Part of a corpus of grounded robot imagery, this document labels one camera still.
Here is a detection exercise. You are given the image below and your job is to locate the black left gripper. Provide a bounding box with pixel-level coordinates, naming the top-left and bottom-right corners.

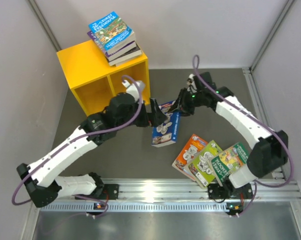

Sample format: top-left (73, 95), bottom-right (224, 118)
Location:
top-left (116, 97), bottom-right (167, 130)

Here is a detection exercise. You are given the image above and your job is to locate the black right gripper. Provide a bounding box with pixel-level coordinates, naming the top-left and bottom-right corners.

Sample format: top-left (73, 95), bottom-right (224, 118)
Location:
top-left (168, 88), bottom-right (204, 117)

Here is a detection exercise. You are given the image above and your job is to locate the blue 91-storey treehouse book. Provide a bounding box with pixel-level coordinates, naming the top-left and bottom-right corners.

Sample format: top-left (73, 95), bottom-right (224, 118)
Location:
top-left (151, 100), bottom-right (180, 148)

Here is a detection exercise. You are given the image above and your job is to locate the orange cartoon paperback book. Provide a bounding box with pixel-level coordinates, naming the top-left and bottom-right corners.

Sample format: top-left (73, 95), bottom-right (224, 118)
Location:
top-left (171, 134), bottom-right (208, 181)

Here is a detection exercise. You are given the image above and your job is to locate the lime green cartoon book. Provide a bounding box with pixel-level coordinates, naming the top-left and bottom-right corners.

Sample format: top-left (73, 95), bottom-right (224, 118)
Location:
top-left (185, 140), bottom-right (223, 189)

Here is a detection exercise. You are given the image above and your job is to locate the dark brown paperback book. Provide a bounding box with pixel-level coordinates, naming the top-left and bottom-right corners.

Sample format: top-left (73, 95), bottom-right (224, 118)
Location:
top-left (106, 44), bottom-right (143, 66)

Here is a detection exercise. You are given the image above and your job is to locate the dark green treehouse book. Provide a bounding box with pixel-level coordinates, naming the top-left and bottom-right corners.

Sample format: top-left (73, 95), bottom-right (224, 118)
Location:
top-left (210, 142), bottom-right (249, 187)

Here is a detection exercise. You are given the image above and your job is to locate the purple 52-storey treehouse book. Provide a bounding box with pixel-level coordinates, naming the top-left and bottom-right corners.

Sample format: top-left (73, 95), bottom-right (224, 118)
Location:
top-left (87, 30), bottom-right (137, 61)

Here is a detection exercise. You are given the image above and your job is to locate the light blue 26-storey treehouse book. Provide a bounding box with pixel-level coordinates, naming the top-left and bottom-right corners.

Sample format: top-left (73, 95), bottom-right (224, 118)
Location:
top-left (88, 11), bottom-right (136, 50)

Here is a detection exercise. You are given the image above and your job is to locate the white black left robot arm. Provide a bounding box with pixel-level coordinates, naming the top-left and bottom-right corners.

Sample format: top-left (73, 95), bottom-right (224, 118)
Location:
top-left (16, 93), bottom-right (167, 208)

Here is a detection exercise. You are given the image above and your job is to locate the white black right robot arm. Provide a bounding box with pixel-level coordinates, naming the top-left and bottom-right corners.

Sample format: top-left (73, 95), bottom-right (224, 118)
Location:
top-left (170, 72), bottom-right (290, 199)

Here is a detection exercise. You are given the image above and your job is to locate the yellow wooden cubby shelf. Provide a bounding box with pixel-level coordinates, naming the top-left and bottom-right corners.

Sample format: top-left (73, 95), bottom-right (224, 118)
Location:
top-left (56, 40), bottom-right (151, 116)

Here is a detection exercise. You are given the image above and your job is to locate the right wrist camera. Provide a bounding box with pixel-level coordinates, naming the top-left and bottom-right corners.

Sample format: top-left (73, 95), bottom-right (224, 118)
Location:
top-left (187, 73), bottom-right (199, 94)

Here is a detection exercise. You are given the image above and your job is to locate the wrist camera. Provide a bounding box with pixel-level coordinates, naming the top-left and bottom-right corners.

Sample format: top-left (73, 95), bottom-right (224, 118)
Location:
top-left (187, 73), bottom-right (199, 94)
top-left (122, 80), bottom-right (146, 102)

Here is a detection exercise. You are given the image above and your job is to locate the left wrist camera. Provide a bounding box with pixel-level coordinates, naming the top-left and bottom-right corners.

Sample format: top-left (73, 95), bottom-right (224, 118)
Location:
top-left (122, 80), bottom-right (146, 102)

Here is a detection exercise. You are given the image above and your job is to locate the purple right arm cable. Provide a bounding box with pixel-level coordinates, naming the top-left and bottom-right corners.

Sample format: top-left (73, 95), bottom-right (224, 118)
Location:
top-left (192, 54), bottom-right (295, 218)

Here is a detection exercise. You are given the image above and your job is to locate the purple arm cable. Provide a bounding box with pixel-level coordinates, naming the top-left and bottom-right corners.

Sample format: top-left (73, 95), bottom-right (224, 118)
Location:
top-left (192, 54), bottom-right (295, 218)
top-left (11, 74), bottom-right (144, 218)

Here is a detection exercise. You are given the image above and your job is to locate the aluminium right side rail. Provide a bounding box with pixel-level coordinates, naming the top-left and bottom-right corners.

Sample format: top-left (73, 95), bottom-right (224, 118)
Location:
top-left (242, 67), bottom-right (290, 181)

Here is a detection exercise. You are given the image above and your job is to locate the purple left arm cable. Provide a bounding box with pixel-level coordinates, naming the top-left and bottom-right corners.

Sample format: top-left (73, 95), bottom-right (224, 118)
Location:
top-left (11, 74), bottom-right (144, 218)

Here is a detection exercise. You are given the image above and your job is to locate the aluminium mounting rail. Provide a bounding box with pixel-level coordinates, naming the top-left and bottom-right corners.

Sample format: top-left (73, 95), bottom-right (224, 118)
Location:
top-left (40, 177), bottom-right (301, 213)

